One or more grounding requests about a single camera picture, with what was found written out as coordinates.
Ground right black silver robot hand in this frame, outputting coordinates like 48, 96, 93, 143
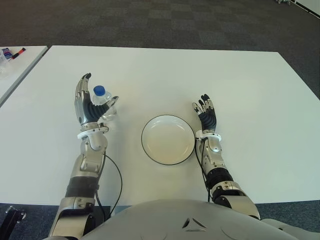
191, 93, 218, 135

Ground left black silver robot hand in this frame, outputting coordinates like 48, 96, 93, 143
74, 72, 120, 131

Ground clear water bottle blue cap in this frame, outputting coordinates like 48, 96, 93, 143
92, 85, 118, 122

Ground white plate black rim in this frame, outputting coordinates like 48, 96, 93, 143
140, 114, 196, 166

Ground red black marker pen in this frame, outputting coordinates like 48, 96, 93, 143
11, 47, 26, 60

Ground grey robot torso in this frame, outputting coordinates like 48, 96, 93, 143
81, 198, 320, 240

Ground blue white packet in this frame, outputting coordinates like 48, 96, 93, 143
1, 47, 13, 61

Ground black metal stand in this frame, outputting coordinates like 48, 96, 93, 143
0, 205, 27, 240

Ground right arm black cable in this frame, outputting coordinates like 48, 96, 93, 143
195, 139, 212, 202

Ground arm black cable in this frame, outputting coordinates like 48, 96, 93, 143
195, 139, 212, 202
96, 154, 123, 219

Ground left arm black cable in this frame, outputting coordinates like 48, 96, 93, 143
96, 154, 123, 219

